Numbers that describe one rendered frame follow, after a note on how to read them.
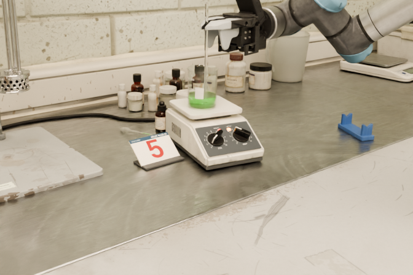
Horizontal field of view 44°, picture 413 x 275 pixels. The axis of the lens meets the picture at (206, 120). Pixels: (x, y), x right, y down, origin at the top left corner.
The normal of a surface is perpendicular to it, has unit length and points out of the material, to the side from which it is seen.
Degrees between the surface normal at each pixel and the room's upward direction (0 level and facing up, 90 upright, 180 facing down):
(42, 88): 90
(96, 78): 90
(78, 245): 0
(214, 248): 0
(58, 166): 0
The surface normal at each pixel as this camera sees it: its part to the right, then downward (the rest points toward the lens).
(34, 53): 0.63, 0.26
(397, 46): -0.79, 0.23
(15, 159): 0.03, -0.95
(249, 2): -0.55, 0.69
